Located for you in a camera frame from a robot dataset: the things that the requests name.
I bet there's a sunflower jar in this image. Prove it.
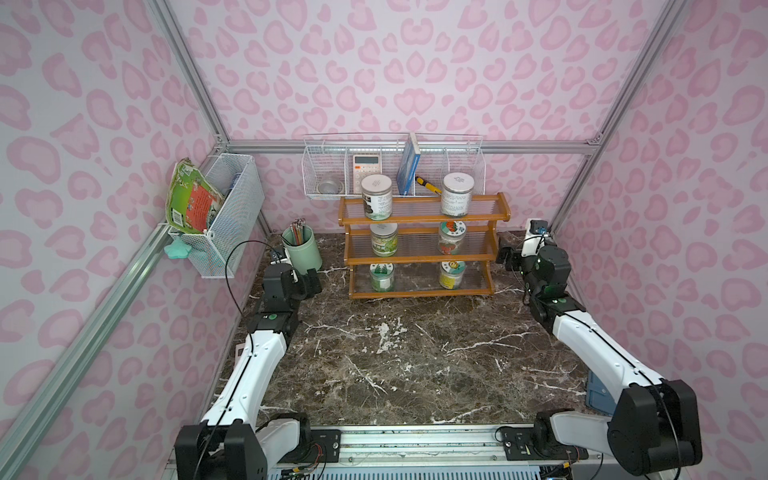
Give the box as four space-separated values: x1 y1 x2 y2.
439 260 466 290

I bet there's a red-lid jar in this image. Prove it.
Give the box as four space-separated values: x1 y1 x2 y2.
438 220 467 255

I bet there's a green jar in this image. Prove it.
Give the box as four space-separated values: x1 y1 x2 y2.
370 223 398 257

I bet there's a seed jar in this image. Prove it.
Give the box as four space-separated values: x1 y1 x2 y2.
361 174 393 221
441 172 475 218

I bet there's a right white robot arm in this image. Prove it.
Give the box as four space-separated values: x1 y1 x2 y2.
496 235 703 478

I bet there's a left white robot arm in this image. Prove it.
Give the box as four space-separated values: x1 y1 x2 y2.
174 263 322 479

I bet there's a bottom left green-lid jar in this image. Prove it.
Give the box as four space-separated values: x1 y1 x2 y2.
369 263 395 292

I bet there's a wooden three-tier shelf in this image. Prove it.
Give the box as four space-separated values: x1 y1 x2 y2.
339 193 511 300

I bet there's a green pen cup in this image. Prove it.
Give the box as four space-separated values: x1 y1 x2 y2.
281 225 323 275

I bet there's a white mesh side basket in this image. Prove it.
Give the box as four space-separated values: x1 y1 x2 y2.
169 153 265 279

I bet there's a glass bowl in basket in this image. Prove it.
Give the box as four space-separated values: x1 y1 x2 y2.
316 178 345 195

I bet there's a yellow utility knife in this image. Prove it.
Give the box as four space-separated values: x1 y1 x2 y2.
415 175 442 196

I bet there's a white calculator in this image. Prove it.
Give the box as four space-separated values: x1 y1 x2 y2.
352 153 382 195

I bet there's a mint star hook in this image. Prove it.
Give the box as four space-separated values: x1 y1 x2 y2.
164 236 192 260

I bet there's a blue book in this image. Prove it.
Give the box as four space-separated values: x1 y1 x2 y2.
396 132 421 196

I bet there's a green snack packet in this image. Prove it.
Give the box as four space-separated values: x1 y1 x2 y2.
165 158 225 234

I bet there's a blue box at edge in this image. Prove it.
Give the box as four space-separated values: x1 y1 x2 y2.
585 371 616 416

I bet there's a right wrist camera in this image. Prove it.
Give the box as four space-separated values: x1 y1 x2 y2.
521 218 550 257

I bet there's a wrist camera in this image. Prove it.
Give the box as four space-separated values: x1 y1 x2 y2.
270 250 299 283
521 218 550 257

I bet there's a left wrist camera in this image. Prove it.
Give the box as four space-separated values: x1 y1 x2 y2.
270 250 299 283

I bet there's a white wire wall basket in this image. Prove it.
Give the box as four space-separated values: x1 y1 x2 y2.
301 132 486 199

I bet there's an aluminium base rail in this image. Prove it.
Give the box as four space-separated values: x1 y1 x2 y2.
161 423 607 480

